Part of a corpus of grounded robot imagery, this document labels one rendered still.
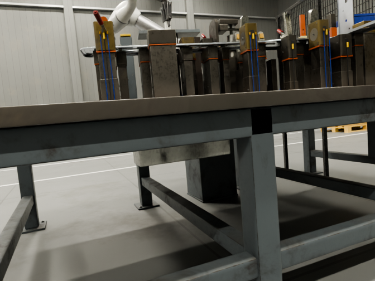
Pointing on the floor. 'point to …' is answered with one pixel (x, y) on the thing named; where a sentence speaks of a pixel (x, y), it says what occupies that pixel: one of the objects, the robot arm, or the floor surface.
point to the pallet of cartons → (349, 127)
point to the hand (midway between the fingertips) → (167, 27)
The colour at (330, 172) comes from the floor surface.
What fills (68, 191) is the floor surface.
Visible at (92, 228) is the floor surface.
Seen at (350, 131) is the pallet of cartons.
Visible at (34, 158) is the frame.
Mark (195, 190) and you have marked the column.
